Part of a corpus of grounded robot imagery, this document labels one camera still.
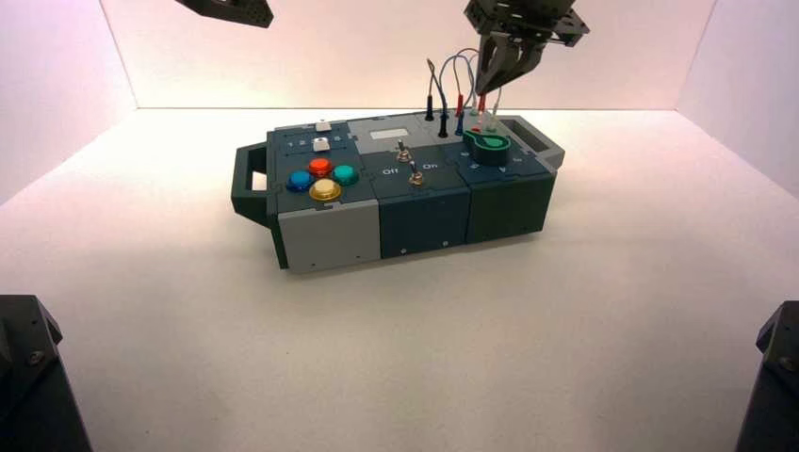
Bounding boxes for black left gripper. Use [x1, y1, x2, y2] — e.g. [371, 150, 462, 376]
[174, 0, 274, 28]

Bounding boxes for white wire with plugs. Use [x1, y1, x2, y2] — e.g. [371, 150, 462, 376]
[469, 87, 502, 124]

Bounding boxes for black wire with plugs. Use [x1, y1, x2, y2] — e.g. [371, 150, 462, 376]
[425, 56, 450, 139]

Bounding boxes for yellow round push button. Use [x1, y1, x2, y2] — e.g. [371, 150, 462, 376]
[309, 179, 343, 202]

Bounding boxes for green rotary knob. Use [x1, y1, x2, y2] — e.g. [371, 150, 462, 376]
[463, 129, 514, 167]

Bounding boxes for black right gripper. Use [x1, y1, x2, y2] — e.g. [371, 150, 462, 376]
[464, 0, 591, 95]

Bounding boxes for blue wire with plugs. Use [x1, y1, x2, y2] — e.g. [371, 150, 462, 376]
[438, 48, 481, 137]

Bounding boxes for modular control box with handles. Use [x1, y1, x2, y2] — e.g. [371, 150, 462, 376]
[231, 112, 566, 274]

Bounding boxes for red wire with plugs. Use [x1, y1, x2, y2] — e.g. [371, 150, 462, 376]
[453, 53, 488, 120]

